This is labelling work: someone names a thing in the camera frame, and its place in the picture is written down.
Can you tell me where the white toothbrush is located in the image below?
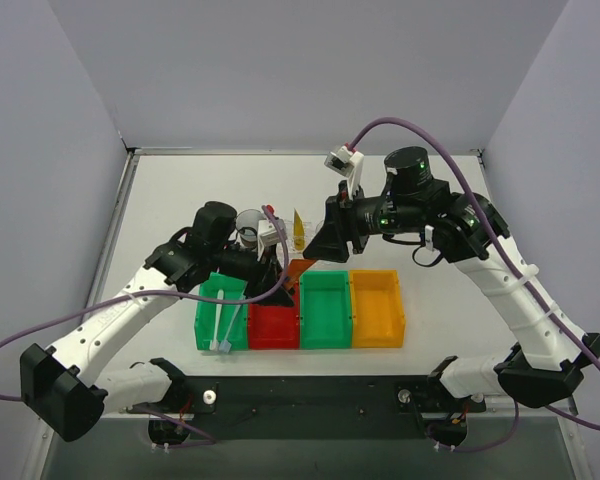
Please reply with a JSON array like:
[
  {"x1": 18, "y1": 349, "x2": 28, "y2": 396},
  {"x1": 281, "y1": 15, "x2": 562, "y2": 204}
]
[{"x1": 209, "y1": 303, "x2": 223, "y2": 351}]

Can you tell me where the left green bin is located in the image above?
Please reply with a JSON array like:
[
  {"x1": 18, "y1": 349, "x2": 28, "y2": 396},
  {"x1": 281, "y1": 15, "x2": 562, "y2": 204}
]
[{"x1": 194, "y1": 273, "x2": 248, "y2": 351}]

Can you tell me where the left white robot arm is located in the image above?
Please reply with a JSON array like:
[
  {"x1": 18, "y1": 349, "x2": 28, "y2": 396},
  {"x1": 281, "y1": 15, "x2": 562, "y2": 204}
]
[{"x1": 19, "y1": 201, "x2": 293, "y2": 442}]

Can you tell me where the purple cable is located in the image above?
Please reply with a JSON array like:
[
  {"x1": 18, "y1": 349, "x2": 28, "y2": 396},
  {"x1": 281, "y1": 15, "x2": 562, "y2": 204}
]
[
  {"x1": 0, "y1": 207, "x2": 289, "y2": 449},
  {"x1": 347, "y1": 117, "x2": 600, "y2": 454}
]

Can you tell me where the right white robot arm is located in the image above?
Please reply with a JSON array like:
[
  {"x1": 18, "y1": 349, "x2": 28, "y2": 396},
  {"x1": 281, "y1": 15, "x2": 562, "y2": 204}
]
[{"x1": 303, "y1": 146, "x2": 600, "y2": 408}]

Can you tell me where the right green bin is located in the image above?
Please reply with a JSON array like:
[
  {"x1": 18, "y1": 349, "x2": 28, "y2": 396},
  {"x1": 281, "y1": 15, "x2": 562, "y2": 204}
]
[{"x1": 299, "y1": 270, "x2": 353, "y2": 350}]

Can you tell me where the orange toothpaste tube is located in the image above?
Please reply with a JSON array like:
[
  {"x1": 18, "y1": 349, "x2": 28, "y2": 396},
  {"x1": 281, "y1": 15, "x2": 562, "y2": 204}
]
[{"x1": 283, "y1": 258, "x2": 315, "y2": 290}]

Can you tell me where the yellow bin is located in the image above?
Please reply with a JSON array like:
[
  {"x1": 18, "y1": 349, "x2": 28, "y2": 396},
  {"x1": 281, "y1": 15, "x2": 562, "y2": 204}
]
[{"x1": 349, "y1": 270, "x2": 406, "y2": 348}]

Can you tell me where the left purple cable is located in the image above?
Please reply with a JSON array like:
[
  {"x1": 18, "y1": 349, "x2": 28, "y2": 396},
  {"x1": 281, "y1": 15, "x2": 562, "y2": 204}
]
[{"x1": 0, "y1": 207, "x2": 289, "y2": 449}]

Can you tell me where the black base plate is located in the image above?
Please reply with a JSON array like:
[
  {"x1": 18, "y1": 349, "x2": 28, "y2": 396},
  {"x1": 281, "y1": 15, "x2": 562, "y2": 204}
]
[{"x1": 130, "y1": 375, "x2": 486, "y2": 443}]

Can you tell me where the aluminium frame rail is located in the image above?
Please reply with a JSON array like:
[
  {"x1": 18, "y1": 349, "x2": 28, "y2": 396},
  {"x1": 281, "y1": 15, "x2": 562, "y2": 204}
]
[{"x1": 108, "y1": 373, "x2": 579, "y2": 416}]

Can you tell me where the green bin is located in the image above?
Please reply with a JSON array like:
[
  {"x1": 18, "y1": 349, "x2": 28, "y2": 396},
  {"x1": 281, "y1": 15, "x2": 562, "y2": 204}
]
[
  {"x1": 299, "y1": 270, "x2": 353, "y2": 350},
  {"x1": 194, "y1": 273, "x2": 248, "y2": 351}
]

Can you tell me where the clear textured holder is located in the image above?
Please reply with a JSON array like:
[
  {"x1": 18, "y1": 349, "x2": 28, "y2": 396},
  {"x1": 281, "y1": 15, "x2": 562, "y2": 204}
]
[{"x1": 284, "y1": 219, "x2": 323, "y2": 259}]

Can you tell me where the red bin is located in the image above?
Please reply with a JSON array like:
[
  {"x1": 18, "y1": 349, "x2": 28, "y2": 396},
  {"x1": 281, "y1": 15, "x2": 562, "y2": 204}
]
[{"x1": 247, "y1": 294, "x2": 300, "y2": 350}]

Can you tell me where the yellow toothpaste tube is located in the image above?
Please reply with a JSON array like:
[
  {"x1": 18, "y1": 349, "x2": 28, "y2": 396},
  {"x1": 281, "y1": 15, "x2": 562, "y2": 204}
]
[{"x1": 293, "y1": 210, "x2": 306, "y2": 253}]

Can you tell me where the dark smoky plastic cup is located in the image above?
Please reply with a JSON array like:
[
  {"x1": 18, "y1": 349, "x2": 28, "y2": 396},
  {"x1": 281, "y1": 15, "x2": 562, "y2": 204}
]
[{"x1": 236, "y1": 209, "x2": 264, "y2": 250}]

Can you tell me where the light blue toothbrush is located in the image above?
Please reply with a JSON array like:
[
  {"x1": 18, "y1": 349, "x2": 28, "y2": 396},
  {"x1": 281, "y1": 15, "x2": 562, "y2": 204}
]
[{"x1": 218, "y1": 304, "x2": 247, "y2": 354}]

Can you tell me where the clear plastic cup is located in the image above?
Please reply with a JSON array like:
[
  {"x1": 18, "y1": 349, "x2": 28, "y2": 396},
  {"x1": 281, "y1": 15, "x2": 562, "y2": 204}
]
[{"x1": 314, "y1": 220, "x2": 324, "y2": 236}]

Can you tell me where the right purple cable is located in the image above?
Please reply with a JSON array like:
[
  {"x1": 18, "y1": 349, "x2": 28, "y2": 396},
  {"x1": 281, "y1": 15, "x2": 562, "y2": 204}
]
[{"x1": 347, "y1": 117, "x2": 600, "y2": 454}]

